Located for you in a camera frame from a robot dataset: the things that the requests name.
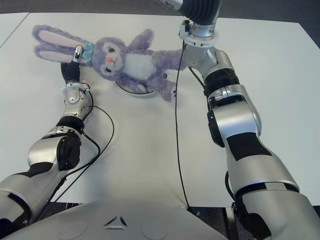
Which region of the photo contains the purple plush bunny doll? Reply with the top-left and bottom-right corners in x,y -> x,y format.
31,24 -> 188,103

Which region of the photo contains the grey table leg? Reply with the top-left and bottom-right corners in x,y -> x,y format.
223,207 -> 238,240

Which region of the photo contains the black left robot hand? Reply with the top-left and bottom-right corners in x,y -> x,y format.
60,44 -> 83,85

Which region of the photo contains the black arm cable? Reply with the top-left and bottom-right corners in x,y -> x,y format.
32,104 -> 115,223
173,41 -> 191,210

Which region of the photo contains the white plate with black rim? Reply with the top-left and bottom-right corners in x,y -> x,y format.
115,81 -> 156,98

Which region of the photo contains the grey robot torso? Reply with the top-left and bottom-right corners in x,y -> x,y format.
0,198 -> 226,240

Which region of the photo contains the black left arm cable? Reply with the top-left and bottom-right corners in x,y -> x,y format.
32,104 -> 115,223

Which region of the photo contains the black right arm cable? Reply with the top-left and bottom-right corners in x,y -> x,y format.
173,41 -> 191,210

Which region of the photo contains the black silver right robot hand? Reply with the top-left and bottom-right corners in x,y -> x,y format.
154,0 -> 223,26

